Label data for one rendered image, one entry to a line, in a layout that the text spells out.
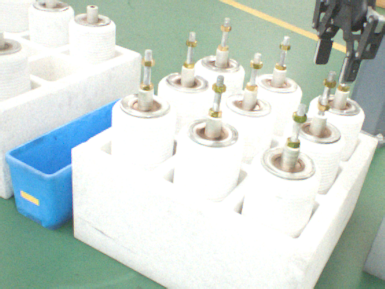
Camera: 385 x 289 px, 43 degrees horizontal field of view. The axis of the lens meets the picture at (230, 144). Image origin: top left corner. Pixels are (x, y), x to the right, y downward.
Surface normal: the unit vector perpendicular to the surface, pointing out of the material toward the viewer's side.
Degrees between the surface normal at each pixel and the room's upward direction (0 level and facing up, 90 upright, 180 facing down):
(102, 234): 90
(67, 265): 0
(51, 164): 88
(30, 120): 90
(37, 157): 88
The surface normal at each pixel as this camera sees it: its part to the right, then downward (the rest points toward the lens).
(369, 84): -0.69, 0.29
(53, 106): 0.87, 0.36
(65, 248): 0.15, -0.84
